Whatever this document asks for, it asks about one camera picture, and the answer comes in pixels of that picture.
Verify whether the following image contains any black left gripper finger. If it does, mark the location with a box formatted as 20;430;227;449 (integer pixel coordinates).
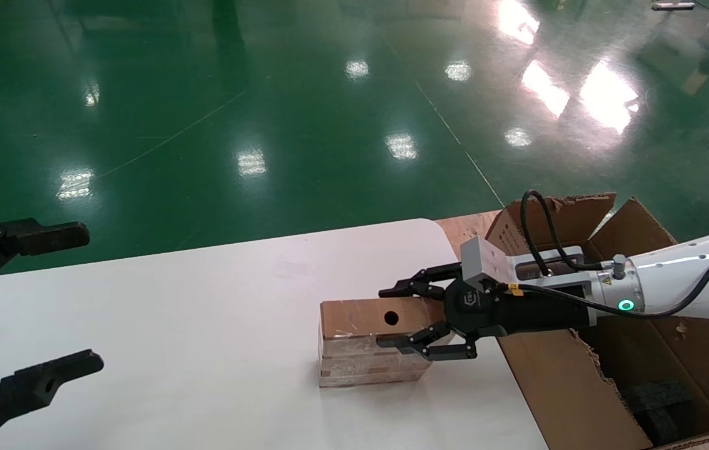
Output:
0;217;91;304
0;350;105;450

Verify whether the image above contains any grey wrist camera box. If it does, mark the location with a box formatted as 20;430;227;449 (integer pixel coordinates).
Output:
460;236;586;294

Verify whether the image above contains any smooth black cable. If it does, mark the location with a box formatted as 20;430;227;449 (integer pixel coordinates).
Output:
505;231;709;320

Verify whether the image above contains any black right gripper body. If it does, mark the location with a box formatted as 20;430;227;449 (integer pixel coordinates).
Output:
445;278;596;341

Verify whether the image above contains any brown wooden board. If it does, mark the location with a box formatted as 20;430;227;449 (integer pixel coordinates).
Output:
436;211;505;263

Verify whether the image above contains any big open cardboard box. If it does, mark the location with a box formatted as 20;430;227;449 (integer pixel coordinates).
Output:
467;192;709;450

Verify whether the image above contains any black foam block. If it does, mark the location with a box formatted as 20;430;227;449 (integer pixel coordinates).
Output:
620;381;699;446

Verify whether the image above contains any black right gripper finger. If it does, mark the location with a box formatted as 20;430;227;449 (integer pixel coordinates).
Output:
376;321;478;362
378;262;463;301

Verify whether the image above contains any braided black cable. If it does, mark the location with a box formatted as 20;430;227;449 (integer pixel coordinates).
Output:
520;189;618;276

